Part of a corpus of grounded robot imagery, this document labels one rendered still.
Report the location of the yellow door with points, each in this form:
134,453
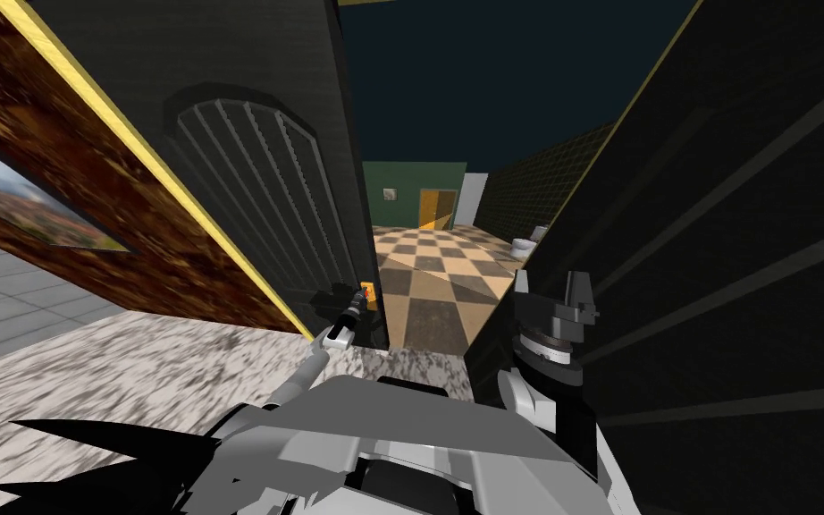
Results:
436,209

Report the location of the landscape picture on wall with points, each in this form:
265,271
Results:
22,204

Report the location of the white door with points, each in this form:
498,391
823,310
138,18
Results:
470,200

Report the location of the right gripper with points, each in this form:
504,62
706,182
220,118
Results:
551,318

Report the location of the white toilet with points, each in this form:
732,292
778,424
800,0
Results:
523,247

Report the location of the small grey wall picture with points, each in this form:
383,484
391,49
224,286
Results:
389,194

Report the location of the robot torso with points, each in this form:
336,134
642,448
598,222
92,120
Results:
398,436

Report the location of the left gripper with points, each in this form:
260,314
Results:
353,316

